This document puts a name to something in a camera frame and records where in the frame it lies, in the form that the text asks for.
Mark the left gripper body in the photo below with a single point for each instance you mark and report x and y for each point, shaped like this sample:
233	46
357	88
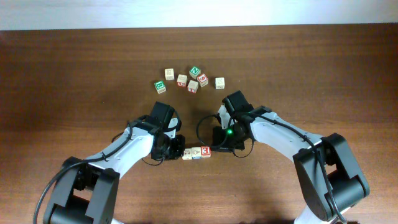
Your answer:
171	147

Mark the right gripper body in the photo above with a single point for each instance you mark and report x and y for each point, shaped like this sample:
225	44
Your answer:
218	140

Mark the blue D wooden block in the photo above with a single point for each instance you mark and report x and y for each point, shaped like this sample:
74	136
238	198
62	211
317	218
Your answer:
187	154

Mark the green-sided wooden block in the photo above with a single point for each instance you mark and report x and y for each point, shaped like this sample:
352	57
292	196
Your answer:
196	153

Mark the red Q wooden block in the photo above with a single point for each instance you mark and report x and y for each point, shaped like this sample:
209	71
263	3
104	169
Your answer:
205	151

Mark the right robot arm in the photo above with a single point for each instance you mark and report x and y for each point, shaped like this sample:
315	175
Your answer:
329	175

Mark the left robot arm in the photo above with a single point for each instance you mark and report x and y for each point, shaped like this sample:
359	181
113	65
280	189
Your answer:
85	190

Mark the plain right wooden block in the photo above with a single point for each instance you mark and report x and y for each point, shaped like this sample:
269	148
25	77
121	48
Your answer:
219	83

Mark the green B wooden block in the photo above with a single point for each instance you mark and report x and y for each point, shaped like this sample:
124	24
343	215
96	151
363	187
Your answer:
160	87

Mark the red-striped centre wooden block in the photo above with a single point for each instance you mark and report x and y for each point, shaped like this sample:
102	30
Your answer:
193	86

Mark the red 9 wooden block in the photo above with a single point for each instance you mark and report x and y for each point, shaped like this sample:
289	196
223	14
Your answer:
202	80

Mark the red-sided wooden block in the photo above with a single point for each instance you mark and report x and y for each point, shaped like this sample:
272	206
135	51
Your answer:
182	80

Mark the plain top-left wooden block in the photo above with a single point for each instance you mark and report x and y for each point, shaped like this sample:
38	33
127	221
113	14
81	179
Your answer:
169	74

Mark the green N wooden block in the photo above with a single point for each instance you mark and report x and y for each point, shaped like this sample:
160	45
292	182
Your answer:
194	72

